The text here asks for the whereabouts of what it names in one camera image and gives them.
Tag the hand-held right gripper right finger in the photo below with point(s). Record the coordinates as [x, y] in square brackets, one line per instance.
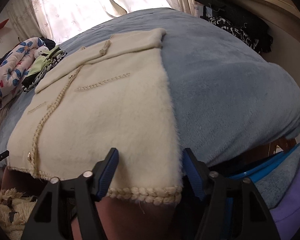
[193, 173]

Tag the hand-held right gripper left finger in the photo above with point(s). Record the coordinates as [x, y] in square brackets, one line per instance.
[107, 173]

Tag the cream fluffy cardigan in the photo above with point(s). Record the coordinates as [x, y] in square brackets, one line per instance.
[102, 110]

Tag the black patterned clothes on chair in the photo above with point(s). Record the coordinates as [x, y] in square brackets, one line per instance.
[240, 12]

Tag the cream shaggy rug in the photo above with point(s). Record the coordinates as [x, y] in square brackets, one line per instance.
[12, 220]

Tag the blue plastic object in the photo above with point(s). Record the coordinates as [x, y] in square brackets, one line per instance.
[265, 165]

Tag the floral rolled quilt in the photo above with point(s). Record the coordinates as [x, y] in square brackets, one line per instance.
[7, 75]

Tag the black folded garment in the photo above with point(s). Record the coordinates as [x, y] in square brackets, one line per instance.
[30, 80]

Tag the blue fleece bed blanket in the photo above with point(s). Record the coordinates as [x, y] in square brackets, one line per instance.
[227, 85]

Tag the green folded garment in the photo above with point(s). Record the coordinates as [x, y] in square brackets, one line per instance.
[40, 65]

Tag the person's purple garment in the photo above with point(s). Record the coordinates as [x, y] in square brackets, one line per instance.
[295, 205]

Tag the black and white printed garment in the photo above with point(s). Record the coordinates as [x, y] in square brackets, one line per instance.
[53, 60]

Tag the white cat plush toy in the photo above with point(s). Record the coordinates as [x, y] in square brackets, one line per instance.
[41, 51]

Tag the black and white patterned cloth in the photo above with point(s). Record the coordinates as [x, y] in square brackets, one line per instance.
[232, 30]

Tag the white cardboard box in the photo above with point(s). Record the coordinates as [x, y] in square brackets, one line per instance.
[197, 10]

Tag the wooden shelf with books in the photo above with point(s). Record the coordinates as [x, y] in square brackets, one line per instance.
[277, 7]

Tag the wooden bed frame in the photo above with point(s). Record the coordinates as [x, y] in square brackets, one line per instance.
[282, 145]

